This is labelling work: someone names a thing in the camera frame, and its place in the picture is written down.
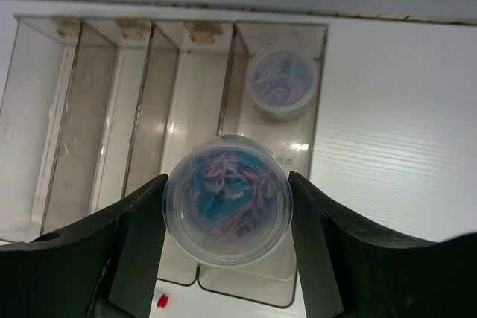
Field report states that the clear four-compartment organizer tray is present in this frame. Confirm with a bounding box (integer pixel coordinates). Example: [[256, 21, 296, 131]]
[[0, 13, 330, 310]]

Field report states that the clear paperclip jar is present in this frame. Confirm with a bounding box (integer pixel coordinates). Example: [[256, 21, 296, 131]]
[[246, 42, 319, 122], [162, 135, 293, 268]]

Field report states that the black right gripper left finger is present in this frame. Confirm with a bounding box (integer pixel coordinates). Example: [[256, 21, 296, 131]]
[[1, 174, 167, 317]]

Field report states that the red capped white marker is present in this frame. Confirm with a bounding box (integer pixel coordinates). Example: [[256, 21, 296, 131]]
[[155, 290, 170, 308]]

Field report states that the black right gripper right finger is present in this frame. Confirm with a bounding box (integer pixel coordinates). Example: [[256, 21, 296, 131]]
[[288, 172, 476, 317]]

